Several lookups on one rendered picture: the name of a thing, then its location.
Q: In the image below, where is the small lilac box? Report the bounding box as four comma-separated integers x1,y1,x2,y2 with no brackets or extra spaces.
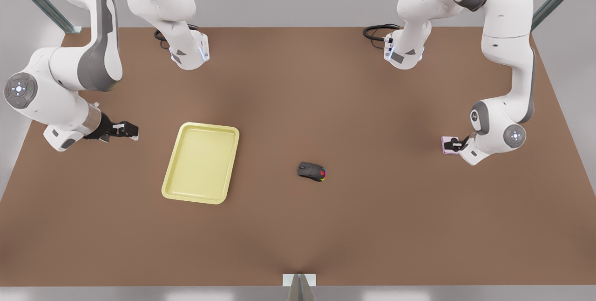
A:
441,136,462,155

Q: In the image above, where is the yellow plastic tray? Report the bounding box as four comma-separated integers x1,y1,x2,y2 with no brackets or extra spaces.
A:
161,122,240,205

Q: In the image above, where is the black computer mouse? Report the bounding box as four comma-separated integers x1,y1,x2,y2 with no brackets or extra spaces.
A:
297,161,327,183

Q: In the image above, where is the black cable loop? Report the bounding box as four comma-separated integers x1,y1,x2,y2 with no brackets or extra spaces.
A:
154,24,201,51
363,23,402,50

